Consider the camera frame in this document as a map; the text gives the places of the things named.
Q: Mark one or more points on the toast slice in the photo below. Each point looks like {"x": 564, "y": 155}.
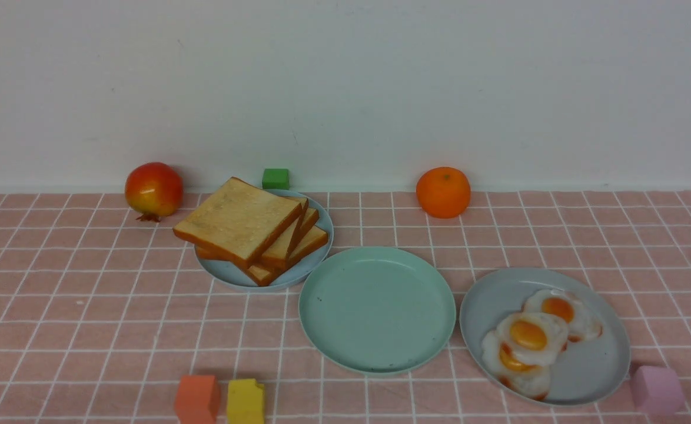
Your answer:
{"x": 275, "y": 257}
{"x": 308, "y": 220}
{"x": 309, "y": 254}
{"x": 238, "y": 222}

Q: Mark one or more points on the fried egg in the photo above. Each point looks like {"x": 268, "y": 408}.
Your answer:
{"x": 533, "y": 338}
{"x": 531, "y": 381}
{"x": 584, "y": 324}

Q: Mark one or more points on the green cube block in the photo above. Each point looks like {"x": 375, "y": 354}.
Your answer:
{"x": 276, "y": 179}

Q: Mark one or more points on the orange tangerine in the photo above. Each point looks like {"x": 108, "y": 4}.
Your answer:
{"x": 444, "y": 192}

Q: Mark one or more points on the mint green plate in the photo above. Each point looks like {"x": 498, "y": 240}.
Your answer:
{"x": 377, "y": 311}

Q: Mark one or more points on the light blue plate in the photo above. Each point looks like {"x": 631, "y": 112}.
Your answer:
{"x": 324, "y": 222}

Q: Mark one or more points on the red yellow pomegranate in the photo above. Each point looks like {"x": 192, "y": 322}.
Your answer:
{"x": 154, "y": 190}

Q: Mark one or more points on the yellow block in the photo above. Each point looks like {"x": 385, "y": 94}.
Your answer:
{"x": 245, "y": 402}

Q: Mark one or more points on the orange block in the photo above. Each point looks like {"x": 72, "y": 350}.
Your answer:
{"x": 198, "y": 399}

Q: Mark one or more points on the pink grid tablecloth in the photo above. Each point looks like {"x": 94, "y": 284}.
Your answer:
{"x": 101, "y": 314}

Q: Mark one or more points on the grey plate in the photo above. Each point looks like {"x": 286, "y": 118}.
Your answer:
{"x": 583, "y": 372}

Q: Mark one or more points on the pink block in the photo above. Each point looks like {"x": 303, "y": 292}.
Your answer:
{"x": 657, "y": 390}

